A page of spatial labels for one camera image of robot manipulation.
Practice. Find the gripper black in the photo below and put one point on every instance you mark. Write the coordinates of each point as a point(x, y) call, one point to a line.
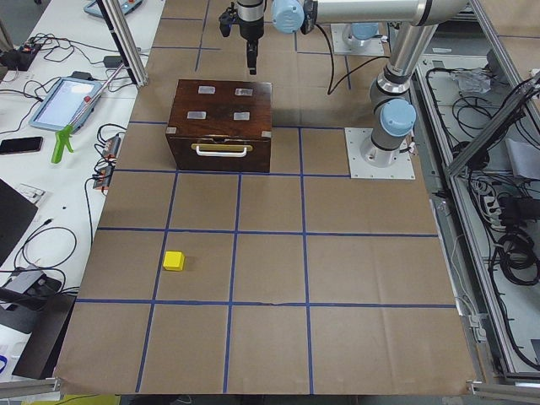
point(251, 29)

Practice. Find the light wooden drawer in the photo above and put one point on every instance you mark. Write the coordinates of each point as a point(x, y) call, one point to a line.
point(220, 147)

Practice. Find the yellow block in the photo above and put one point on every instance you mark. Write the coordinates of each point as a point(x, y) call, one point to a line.
point(173, 261)

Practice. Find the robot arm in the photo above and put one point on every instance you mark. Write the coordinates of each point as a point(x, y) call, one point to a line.
point(356, 35)
point(394, 116)

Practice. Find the dark wooden drawer box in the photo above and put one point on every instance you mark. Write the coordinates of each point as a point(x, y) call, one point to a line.
point(238, 110)

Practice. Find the black power adapter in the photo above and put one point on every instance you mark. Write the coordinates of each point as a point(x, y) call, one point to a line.
point(112, 61)

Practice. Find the teach pendant tablet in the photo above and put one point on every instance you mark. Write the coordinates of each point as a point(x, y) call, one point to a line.
point(63, 102)

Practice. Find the brown paper table cover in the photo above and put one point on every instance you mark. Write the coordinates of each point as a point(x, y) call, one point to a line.
point(299, 281)

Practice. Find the black smartphone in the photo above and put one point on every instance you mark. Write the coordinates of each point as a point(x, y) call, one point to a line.
point(21, 145)

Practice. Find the black laptop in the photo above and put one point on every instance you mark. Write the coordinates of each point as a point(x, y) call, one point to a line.
point(17, 213)

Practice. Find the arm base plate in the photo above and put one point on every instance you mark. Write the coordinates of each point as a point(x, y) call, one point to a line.
point(372, 48)
point(366, 161)

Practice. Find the aluminium frame post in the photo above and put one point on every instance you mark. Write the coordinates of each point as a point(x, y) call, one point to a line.
point(122, 36)

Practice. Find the green handled reacher tool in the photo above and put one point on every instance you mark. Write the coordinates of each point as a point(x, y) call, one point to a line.
point(62, 136)

